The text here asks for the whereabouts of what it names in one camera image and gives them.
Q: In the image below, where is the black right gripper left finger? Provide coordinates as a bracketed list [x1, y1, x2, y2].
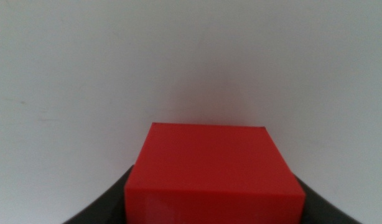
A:
[62, 164, 134, 224]

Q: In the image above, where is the red cube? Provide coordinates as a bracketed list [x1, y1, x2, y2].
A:
[124, 122, 306, 224]

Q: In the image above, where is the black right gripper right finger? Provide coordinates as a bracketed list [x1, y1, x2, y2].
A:
[295, 175, 363, 224]

